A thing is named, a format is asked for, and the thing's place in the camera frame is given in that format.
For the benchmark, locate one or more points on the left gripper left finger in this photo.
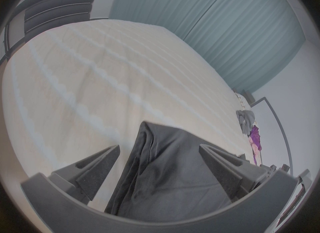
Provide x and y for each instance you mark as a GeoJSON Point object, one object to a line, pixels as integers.
{"type": "Point", "coordinates": [92, 174]}

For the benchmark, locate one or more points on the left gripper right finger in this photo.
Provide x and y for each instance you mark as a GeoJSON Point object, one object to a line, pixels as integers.
{"type": "Point", "coordinates": [230, 171]}

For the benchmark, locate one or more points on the black T-shirt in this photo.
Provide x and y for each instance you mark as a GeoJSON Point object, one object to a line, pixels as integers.
{"type": "Point", "coordinates": [170, 171]}

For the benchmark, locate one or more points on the pile of clothes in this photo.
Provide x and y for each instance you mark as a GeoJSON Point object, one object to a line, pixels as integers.
{"type": "Point", "coordinates": [255, 139]}

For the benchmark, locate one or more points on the bed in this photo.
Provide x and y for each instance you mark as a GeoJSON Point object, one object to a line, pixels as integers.
{"type": "Point", "coordinates": [112, 76]}

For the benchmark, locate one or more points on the grey garment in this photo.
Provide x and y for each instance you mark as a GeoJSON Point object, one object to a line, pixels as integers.
{"type": "Point", "coordinates": [246, 121]}

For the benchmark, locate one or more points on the white printed pillow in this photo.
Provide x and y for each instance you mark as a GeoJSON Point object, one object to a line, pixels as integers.
{"type": "Point", "coordinates": [241, 100]}

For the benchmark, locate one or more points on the grey bedside table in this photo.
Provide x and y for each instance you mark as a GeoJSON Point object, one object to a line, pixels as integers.
{"type": "Point", "coordinates": [248, 95]}

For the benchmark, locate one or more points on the blue-green curtain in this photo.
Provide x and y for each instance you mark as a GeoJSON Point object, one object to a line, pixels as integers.
{"type": "Point", "coordinates": [162, 4]}
{"type": "Point", "coordinates": [250, 31]}

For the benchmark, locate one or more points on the black chest of drawers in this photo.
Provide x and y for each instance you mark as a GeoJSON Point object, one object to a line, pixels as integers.
{"type": "Point", "coordinates": [57, 14]}

